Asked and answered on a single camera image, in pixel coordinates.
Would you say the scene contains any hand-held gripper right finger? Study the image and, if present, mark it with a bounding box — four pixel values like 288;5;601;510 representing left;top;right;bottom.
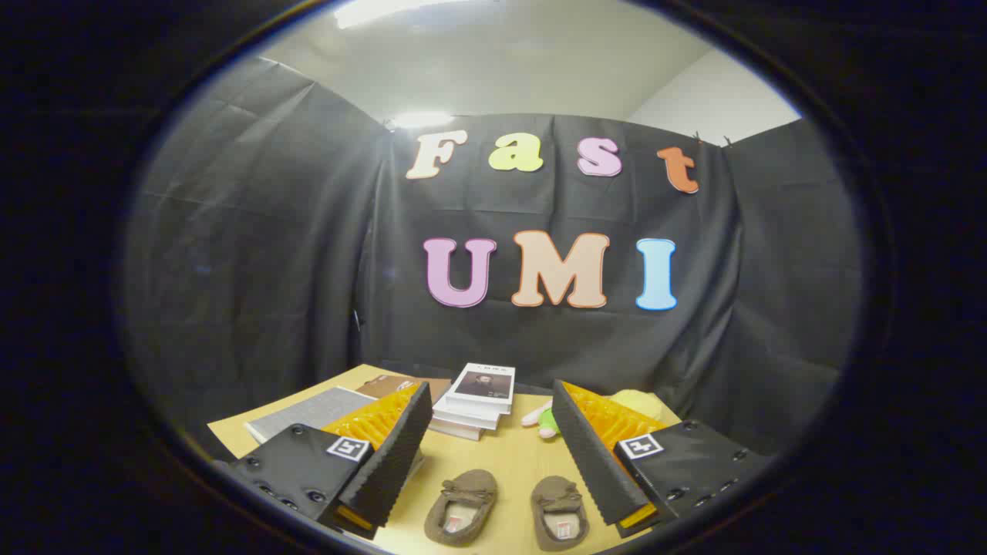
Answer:
551;378;773;539

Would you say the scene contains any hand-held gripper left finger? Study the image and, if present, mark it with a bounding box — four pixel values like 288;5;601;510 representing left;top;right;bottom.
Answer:
229;382;434;540

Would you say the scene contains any brown fuzzy slipper shoe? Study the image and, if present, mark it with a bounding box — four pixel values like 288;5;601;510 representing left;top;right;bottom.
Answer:
424;469;499;548
531;475;591;552

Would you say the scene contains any grey fabric storage box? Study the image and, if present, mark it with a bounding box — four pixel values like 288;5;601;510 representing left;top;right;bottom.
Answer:
245;386;380;446

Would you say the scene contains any brown cardboard box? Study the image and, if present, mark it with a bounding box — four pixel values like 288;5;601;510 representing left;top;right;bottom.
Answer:
357;375;453;402

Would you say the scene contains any pink green plush toy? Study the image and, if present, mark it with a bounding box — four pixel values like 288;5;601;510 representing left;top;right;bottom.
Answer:
521;399;561;440

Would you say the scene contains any white book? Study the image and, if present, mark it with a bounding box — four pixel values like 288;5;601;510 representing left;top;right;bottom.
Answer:
427;416;487;442
433;396;511;432

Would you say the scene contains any yellow plush toy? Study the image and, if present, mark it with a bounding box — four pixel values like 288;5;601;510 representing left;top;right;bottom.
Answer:
609;389;665;422

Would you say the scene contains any white book portrait cover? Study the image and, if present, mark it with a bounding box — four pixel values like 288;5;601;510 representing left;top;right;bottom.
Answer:
445;362;517;414

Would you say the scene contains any ceiling light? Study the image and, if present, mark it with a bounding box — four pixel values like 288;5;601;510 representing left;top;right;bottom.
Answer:
333;0;471;30
389;111;456;130

